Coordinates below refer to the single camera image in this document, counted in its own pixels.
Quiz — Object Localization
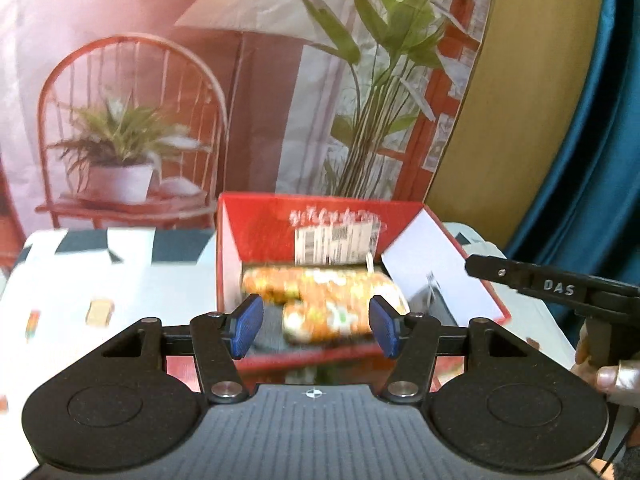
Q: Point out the person's right hand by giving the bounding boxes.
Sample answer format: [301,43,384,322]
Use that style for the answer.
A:
[572,321,640,406]

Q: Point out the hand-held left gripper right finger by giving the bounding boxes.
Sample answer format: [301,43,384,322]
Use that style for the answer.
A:
[369,295,538,405]

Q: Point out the teal curtain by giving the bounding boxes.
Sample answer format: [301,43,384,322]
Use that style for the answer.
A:
[505,0,640,292]

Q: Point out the orange floral fabric pouch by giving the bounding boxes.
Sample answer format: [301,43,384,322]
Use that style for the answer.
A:
[241,266,408,346]

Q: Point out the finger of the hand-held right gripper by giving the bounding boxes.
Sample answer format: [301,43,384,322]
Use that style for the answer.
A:
[465,254,592,311]

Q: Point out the red strawberry print cardboard box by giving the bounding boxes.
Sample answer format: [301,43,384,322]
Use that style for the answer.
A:
[216,192,512,373]

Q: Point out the cartoon print tablecloth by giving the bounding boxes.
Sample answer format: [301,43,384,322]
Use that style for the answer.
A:
[0,222,581,466]

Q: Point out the black eye mask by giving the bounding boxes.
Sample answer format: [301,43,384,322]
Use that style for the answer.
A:
[248,304,381,356]

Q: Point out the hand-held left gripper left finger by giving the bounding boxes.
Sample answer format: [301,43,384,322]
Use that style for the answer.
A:
[99,294,264,405]

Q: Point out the printed room scene backdrop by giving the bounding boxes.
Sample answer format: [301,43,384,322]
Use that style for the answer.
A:
[0,0,501,273]

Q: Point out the thin black cable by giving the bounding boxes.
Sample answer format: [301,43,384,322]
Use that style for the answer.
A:
[597,400,640,480]

